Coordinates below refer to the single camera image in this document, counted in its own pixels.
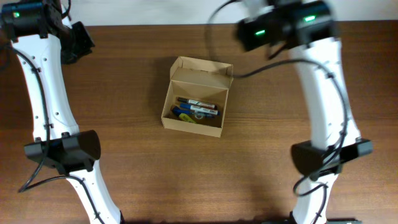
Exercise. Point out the blue whiteboard marker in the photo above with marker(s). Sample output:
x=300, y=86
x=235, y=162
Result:
x=199, y=109

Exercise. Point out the black whiteboard marker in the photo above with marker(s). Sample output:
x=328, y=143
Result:
x=197, y=103

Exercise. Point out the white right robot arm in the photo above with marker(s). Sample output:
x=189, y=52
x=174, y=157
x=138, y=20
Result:
x=307, y=30

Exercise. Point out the yellow highlighter blue cap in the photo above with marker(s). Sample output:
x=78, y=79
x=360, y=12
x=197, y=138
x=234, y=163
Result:
x=184, y=117

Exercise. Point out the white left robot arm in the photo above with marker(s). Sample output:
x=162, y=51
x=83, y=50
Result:
x=44, y=39

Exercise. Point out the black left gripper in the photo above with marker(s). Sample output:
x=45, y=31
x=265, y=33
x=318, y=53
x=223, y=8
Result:
x=78, y=42

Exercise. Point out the blue ballpoint pen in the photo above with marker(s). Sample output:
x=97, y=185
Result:
x=178, y=111

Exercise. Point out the brown cardboard box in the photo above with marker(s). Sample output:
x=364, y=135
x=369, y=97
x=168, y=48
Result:
x=199, y=80

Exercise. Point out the yellow tape roll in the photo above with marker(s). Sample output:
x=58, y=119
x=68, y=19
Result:
x=199, y=116

